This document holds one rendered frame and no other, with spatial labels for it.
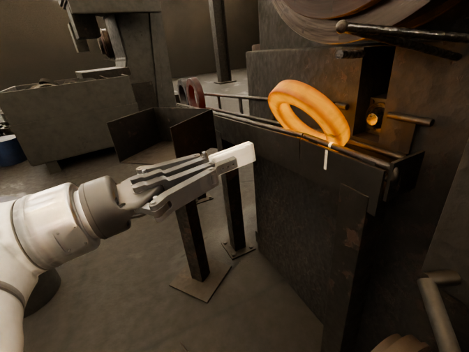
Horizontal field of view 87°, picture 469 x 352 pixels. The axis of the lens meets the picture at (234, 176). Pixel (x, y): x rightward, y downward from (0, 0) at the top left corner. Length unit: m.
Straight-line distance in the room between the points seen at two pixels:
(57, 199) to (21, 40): 10.21
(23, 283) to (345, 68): 0.60
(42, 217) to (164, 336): 0.82
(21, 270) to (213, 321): 0.81
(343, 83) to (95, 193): 0.49
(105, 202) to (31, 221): 0.07
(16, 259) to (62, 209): 0.06
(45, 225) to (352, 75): 0.55
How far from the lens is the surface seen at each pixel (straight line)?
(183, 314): 1.11
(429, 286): 0.42
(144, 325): 1.14
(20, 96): 2.72
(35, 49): 10.45
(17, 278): 0.33
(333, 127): 0.47
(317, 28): 0.50
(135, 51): 3.22
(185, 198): 0.32
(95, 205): 0.32
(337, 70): 0.60
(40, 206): 0.34
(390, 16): 0.42
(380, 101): 0.59
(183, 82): 1.41
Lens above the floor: 0.89
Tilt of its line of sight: 28 degrees down
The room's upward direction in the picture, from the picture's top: 6 degrees counter-clockwise
